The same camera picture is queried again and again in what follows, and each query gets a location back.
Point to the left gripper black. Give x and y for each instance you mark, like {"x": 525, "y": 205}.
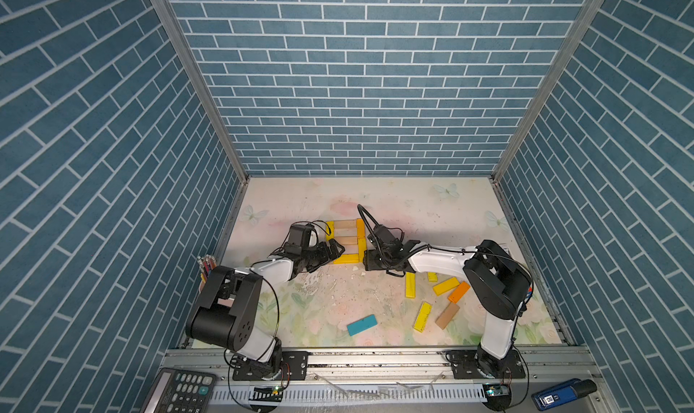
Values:
{"x": 325, "y": 257}

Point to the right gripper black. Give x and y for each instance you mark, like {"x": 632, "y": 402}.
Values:
{"x": 369, "y": 260}

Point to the yellow block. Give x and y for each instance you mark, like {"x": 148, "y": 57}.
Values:
{"x": 348, "y": 259}
{"x": 362, "y": 247}
{"x": 422, "y": 317}
{"x": 330, "y": 231}

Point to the orange block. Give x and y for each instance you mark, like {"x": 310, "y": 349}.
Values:
{"x": 360, "y": 227}
{"x": 458, "y": 292}

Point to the tan wooden block diagonal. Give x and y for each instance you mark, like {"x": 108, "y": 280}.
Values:
{"x": 348, "y": 241}

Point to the teal block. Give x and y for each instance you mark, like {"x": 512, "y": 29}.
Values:
{"x": 362, "y": 325}

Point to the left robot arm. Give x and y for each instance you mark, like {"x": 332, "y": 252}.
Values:
{"x": 224, "y": 313}

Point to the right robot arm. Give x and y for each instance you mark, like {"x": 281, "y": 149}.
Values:
{"x": 501, "y": 284}

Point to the yellow block diagonal right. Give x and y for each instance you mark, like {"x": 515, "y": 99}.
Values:
{"x": 446, "y": 286}

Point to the pen holder cup with pens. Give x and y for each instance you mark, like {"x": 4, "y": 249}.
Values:
{"x": 206, "y": 265}

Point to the black calculator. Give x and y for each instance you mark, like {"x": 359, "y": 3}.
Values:
{"x": 177, "y": 391}

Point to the blue handheld device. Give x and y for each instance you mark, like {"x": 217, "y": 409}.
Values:
{"x": 563, "y": 393}

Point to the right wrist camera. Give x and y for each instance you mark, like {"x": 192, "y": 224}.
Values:
{"x": 387, "y": 237}

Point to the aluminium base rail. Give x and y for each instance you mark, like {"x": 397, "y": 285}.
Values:
{"x": 543, "y": 363}

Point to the white cable duct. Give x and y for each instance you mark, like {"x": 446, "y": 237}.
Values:
{"x": 325, "y": 395}

